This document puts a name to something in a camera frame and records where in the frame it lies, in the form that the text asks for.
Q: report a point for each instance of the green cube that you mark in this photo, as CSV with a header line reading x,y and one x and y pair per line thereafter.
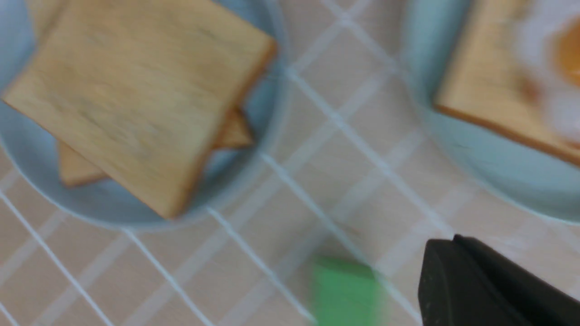
x,y
345,293

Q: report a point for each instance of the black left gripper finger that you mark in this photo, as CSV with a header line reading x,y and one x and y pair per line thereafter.
x,y
464,282

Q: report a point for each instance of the teal centre plate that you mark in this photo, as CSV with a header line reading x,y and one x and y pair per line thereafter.
x,y
525,177

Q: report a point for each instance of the light blue bread plate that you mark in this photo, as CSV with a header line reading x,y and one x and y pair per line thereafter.
x,y
33,151

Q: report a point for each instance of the fried egg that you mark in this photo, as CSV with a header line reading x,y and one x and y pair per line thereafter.
x,y
547,47

